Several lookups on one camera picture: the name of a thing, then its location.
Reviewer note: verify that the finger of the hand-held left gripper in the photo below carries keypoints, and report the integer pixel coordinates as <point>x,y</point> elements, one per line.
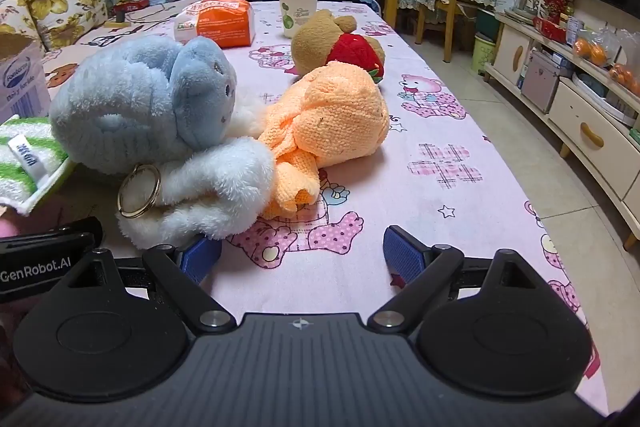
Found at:
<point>87,227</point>

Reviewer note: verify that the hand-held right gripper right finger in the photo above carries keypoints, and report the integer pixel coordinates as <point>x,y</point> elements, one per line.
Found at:
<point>402,257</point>

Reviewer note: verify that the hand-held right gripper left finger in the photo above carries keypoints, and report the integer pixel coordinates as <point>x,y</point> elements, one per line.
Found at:
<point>200,259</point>

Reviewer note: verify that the green striped towel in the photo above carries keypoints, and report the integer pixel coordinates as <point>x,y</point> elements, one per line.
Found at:
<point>50,152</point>

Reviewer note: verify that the blue and white plush toy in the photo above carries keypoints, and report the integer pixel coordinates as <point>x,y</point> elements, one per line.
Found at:
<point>140,97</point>

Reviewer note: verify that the orange knitted cloth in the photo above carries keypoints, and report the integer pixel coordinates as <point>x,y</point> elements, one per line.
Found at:
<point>335,117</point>

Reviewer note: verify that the cardboard box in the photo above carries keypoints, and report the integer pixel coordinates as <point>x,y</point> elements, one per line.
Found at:
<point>20,82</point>

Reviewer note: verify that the brown bear plush with strawberry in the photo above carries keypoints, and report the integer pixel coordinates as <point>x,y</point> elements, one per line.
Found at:
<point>320,37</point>

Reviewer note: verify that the floral sofa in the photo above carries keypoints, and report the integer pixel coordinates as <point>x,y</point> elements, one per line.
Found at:
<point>100,37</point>

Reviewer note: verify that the yellow floral sofa cushion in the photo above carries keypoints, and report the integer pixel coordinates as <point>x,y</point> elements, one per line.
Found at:
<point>65,7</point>
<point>17,24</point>

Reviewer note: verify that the green waste bin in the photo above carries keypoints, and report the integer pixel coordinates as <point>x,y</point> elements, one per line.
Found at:
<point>483,54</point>

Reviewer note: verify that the red box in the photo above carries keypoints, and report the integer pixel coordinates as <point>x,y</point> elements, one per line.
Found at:
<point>130,9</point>

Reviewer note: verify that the cream cabinet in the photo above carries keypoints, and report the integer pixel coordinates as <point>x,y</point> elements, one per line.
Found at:
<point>590,132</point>

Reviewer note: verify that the grey storage box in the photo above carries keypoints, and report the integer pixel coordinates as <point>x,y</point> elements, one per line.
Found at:
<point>542,79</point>

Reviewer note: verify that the orange tissue packet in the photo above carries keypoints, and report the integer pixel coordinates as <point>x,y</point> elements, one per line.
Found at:
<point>225,24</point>

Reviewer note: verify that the white paper cup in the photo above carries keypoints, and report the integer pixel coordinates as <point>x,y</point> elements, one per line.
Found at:
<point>297,14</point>

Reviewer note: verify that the bag of oranges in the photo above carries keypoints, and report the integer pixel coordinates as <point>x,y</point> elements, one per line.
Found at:
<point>595,52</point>

